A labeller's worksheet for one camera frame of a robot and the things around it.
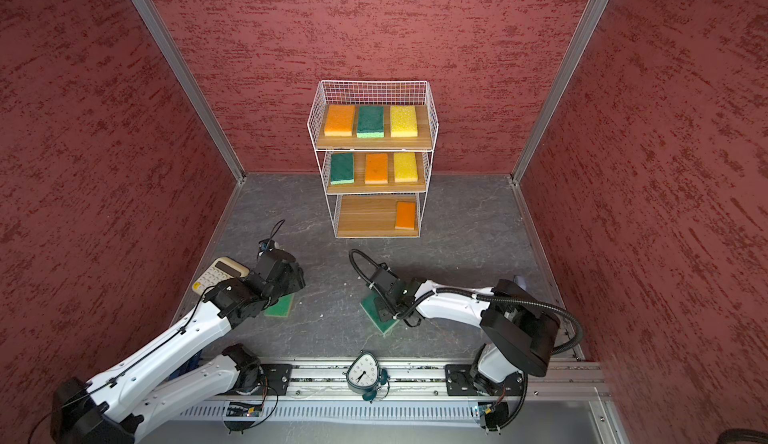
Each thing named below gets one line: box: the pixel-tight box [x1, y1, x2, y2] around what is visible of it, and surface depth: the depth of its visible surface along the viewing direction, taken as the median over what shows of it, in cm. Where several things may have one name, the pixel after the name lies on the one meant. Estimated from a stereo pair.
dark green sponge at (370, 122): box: [356, 106, 384, 138], surface depth 76 cm
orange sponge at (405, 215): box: [395, 201, 415, 230], surface depth 112 cm
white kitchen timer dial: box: [342, 350, 390, 404], surface depth 73 cm
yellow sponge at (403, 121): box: [390, 105, 418, 137], surface depth 76 cm
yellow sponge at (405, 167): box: [394, 152, 418, 183], surface depth 90 cm
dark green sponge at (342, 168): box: [330, 152, 355, 185], surface depth 89 cm
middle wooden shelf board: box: [327, 152, 427, 194], surface depth 87 cm
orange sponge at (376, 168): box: [365, 153, 388, 184], surface depth 89 cm
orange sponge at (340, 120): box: [324, 104, 355, 137], surface depth 76 cm
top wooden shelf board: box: [317, 105, 432, 149], surface depth 74 cm
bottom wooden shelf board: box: [338, 195, 418, 237], surface depth 112 cm
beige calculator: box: [191, 256, 250, 295], surface depth 94 cm
